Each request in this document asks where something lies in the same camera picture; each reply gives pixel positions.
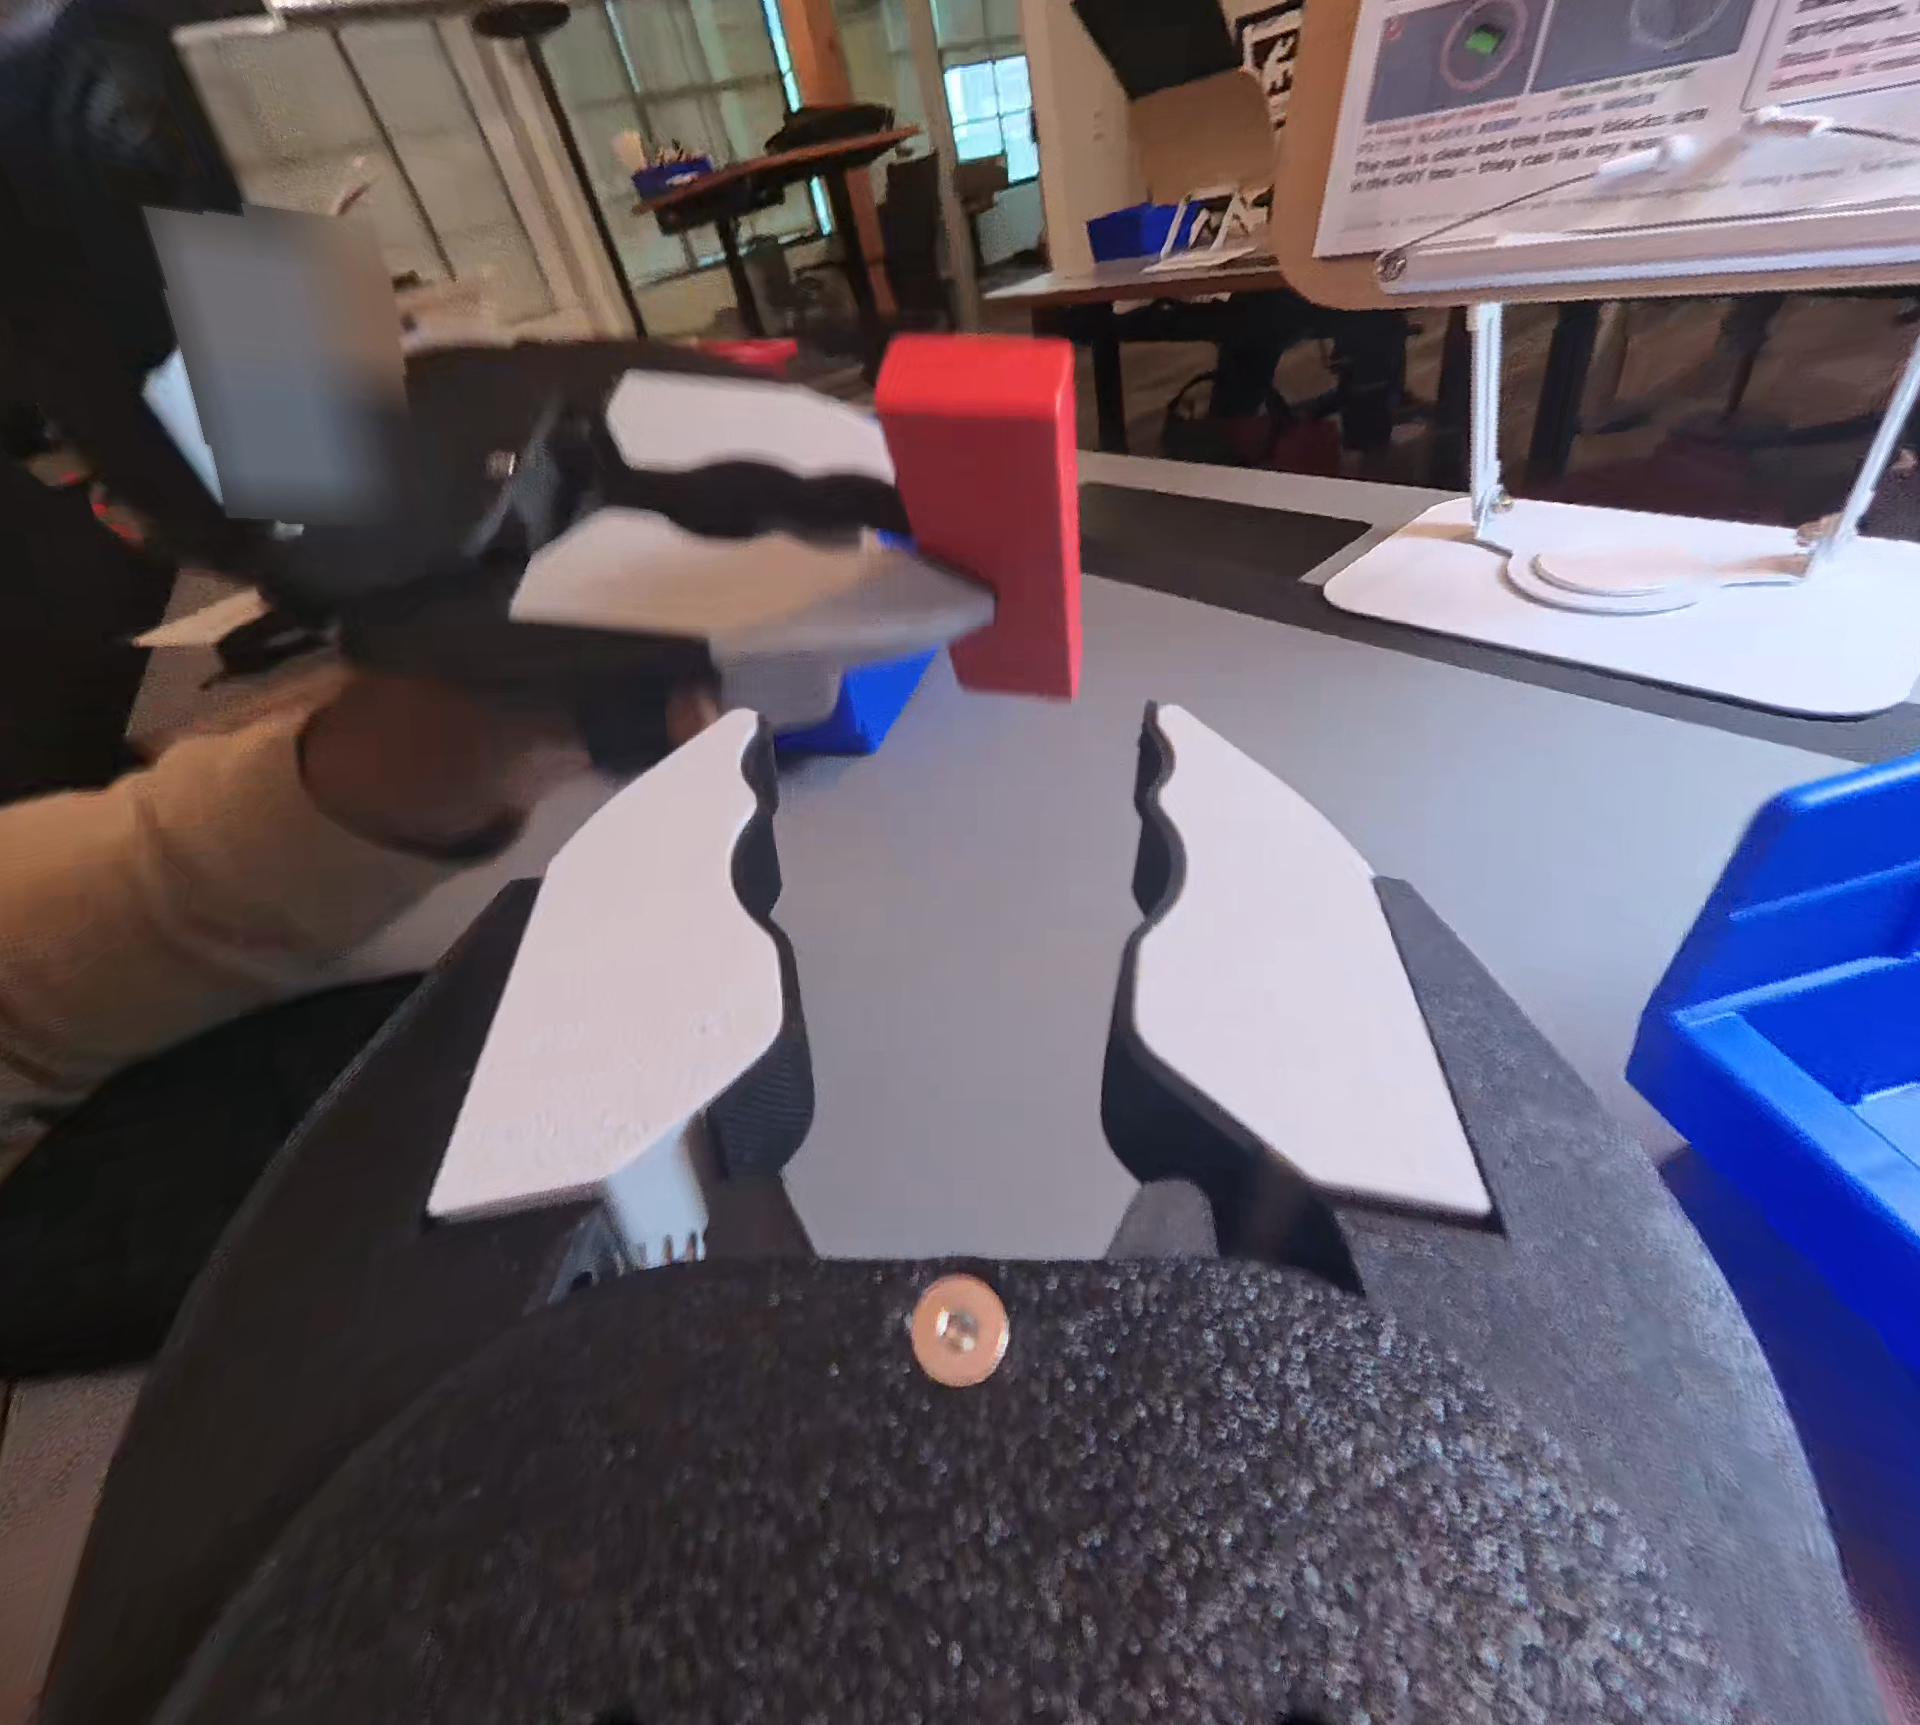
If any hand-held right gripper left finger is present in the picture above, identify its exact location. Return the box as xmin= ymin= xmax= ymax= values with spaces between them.
xmin=430 ymin=712 xmax=818 ymax=1248

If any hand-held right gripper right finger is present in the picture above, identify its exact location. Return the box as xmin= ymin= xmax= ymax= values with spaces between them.
xmin=1102 ymin=700 xmax=1493 ymax=1248

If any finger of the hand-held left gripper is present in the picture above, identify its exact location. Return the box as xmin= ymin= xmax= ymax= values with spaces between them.
xmin=596 ymin=370 xmax=902 ymax=520
xmin=505 ymin=512 xmax=998 ymax=722

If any blue plastic bin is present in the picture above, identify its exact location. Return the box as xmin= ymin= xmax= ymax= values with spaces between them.
xmin=776 ymin=645 xmax=941 ymax=762
xmin=1631 ymin=760 xmax=1920 ymax=1607

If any red wooden block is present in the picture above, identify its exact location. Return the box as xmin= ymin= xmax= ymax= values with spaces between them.
xmin=876 ymin=337 xmax=1085 ymax=702

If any person's left forearm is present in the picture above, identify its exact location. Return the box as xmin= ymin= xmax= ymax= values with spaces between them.
xmin=2 ymin=692 xmax=707 ymax=1104

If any black standing desk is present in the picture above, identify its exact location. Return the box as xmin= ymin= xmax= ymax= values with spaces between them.
xmin=647 ymin=106 xmax=923 ymax=353

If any small blue bin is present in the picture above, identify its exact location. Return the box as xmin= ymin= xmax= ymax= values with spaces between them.
xmin=1087 ymin=197 xmax=1220 ymax=265

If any black monitor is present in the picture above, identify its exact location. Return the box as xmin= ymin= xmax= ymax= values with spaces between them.
xmin=1075 ymin=0 xmax=1241 ymax=101

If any white document stand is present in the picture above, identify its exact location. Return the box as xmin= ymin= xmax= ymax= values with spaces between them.
xmin=1327 ymin=122 xmax=1920 ymax=722

